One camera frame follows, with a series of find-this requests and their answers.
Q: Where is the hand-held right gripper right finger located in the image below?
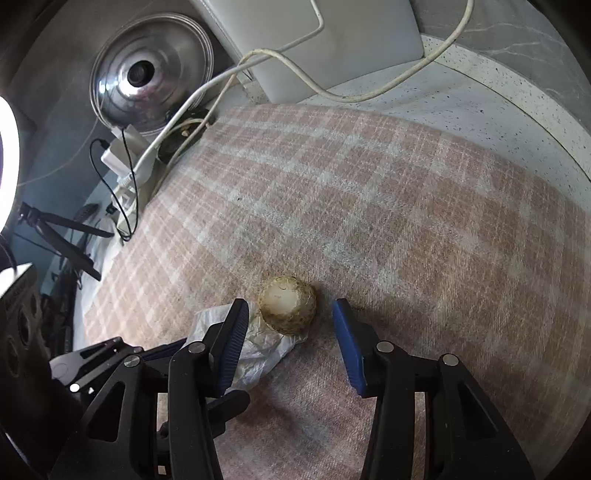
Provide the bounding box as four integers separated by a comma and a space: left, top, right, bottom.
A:
331, 298, 536, 480

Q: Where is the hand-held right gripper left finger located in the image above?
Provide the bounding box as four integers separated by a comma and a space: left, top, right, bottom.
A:
48, 298, 251, 480

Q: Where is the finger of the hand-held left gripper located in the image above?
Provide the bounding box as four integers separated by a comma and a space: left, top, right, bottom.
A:
157, 390, 251, 446
48, 337, 188, 394

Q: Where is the clear plastic bag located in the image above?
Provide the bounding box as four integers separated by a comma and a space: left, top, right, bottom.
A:
187, 302, 308, 393

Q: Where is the black tripod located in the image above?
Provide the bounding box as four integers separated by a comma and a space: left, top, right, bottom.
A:
18, 203, 115, 281

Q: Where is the beige plaid fringed blanket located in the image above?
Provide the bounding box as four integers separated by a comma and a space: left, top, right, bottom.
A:
83, 104, 575, 480

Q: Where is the white power strip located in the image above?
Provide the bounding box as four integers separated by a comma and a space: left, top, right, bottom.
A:
115, 173, 155, 237

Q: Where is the white charger block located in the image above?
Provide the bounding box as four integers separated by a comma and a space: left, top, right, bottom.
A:
100, 141, 139, 178

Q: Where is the dark round object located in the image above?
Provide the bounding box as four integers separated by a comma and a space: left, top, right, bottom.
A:
157, 108, 218, 165

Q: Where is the white plug adapter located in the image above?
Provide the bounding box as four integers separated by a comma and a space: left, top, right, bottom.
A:
111, 124, 149, 155

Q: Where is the metal pot lid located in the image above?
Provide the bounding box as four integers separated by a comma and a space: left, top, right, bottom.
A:
89, 13, 215, 137

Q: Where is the white box appliance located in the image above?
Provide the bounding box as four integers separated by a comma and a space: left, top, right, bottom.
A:
189, 0, 426, 104

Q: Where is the black thin cable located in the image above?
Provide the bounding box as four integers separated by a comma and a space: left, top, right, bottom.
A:
90, 127, 140, 243

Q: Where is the white ring light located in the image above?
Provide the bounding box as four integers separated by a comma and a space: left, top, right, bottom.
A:
0, 95, 22, 232

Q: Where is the white power cable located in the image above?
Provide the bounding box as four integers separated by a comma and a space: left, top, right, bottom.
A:
134, 0, 476, 178
117, 0, 324, 185

